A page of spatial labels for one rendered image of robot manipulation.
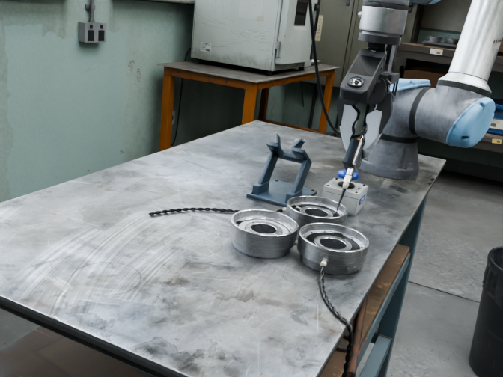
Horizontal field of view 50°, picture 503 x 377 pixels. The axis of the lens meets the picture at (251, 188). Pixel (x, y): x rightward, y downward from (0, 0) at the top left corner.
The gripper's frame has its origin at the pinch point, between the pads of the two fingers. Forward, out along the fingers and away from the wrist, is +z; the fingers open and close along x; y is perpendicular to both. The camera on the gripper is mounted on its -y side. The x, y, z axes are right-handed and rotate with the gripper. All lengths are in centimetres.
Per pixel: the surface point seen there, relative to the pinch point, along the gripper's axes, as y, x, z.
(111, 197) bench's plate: -22.3, 36.7, 12.9
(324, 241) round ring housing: -18.4, -2.6, 10.8
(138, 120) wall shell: 150, 170, 48
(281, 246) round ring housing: -24.6, 1.9, 10.7
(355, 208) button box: 1.7, -1.4, 11.3
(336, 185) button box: 3.8, 3.7, 8.5
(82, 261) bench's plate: -43, 23, 13
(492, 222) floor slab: 272, -22, 94
